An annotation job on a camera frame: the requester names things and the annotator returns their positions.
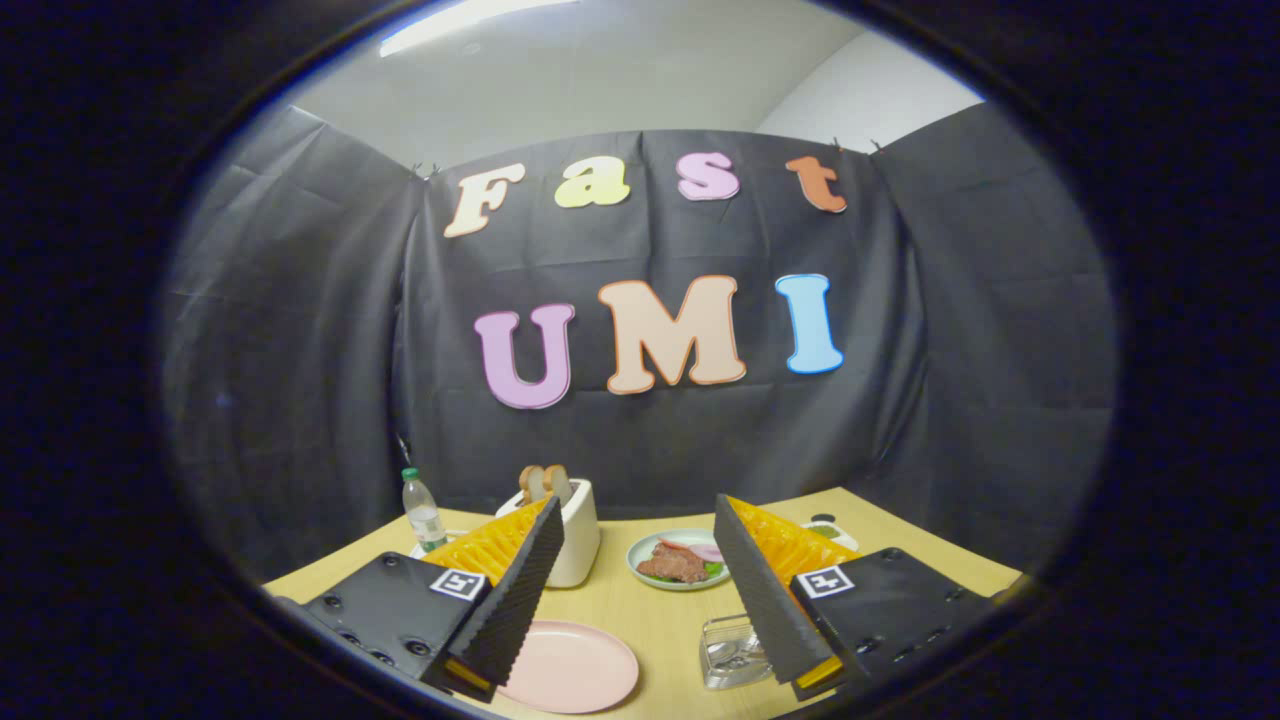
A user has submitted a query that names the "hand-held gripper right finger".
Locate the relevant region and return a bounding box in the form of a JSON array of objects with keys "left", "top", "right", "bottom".
[{"left": 713, "top": 493, "right": 1001, "bottom": 701}]

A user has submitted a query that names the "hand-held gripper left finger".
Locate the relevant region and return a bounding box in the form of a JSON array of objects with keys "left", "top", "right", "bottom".
[{"left": 275, "top": 495, "right": 566, "bottom": 704}]

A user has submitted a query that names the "cream white toaster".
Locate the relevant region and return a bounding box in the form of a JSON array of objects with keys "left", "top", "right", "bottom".
[{"left": 495, "top": 478, "right": 602, "bottom": 589}]

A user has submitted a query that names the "white divided condiment dish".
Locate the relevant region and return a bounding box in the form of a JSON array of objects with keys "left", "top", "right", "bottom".
[{"left": 800, "top": 513, "right": 861, "bottom": 553}]

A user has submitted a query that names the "brown meat slice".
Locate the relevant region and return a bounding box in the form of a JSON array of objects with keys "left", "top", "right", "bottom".
[{"left": 636, "top": 543, "right": 709, "bottom": 584}]

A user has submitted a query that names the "pink round plate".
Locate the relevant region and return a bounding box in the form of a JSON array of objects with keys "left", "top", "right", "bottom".
[{"left": 497, "top": 620, "right": 640, "bottom": 715}]

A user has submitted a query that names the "clear plastic water bottle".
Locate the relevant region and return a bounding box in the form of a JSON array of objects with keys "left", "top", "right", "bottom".
[{"left": 401, "top": 467, "right": 448, "bottom": 554}]

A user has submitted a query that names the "pale green oval plate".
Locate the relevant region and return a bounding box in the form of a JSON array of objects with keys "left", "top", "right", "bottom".
[{"left": 626, "top": 528, "right": 733, "bottom": 592}]

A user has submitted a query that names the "metal wire rack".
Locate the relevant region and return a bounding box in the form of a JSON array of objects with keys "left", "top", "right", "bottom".
[{"left": 699, "top": 614, "right": 776, "bottom": 691}]

